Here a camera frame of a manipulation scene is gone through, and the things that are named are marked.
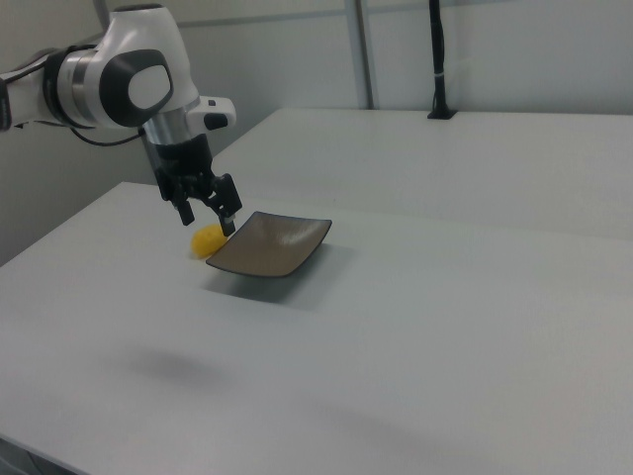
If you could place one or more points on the black pole with base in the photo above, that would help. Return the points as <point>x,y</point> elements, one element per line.
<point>438,49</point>

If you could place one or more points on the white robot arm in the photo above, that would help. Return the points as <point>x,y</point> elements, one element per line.
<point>138,49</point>

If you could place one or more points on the yellow potato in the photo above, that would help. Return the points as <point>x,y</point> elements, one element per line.
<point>205,242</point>

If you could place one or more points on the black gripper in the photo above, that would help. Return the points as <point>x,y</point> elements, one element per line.
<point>180,158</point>

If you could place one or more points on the brown square ceramic plate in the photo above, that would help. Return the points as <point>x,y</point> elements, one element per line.
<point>272,247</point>

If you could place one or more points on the grey partition post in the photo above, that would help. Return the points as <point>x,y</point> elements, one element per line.
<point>368,49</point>

